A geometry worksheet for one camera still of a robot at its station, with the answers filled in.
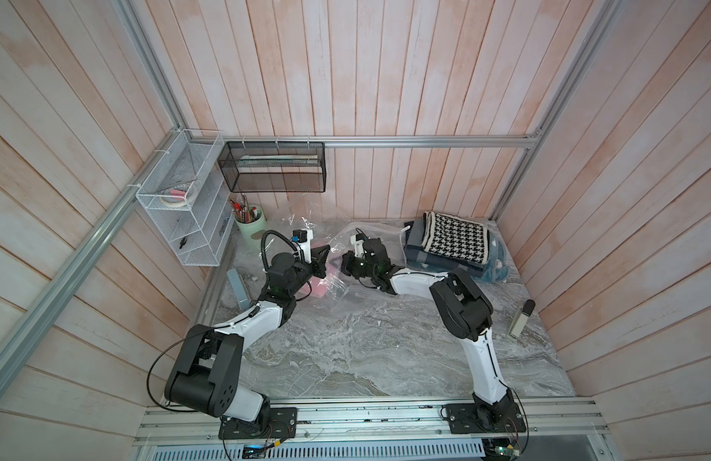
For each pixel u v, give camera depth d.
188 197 0.73
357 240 0.92
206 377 0.43
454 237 1.02
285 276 0.67
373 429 0.73
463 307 0.57
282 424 0.73
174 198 0.74
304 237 0.73
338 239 0.85
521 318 0.89
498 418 0.64
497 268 0.98
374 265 0.80
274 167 1.06
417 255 1.02
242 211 0.97
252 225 1.01
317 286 0.86
